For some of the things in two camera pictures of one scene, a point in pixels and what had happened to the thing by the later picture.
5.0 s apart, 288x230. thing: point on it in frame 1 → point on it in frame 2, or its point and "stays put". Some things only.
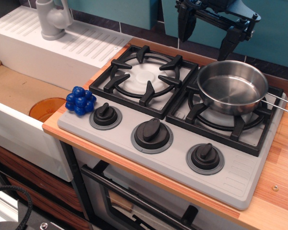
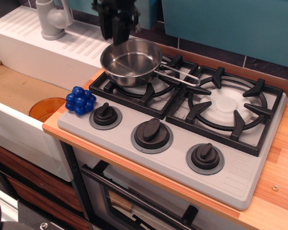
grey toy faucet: (53, 21) stays put
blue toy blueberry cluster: (80, 100) stays put
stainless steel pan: (235, 87) → (136, 63)
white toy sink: (26, 68) stays put
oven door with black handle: (112, 198) stays put
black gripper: (232, 14) → (130, 7)
